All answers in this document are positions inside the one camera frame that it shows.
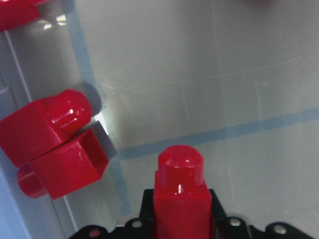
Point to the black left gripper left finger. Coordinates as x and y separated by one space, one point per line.
147 206

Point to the clear plastic storage box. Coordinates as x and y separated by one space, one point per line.
236 79

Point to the red block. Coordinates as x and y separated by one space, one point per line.
182 201
43 125
15 13
76 164

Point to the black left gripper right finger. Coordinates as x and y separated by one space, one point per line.
217 211

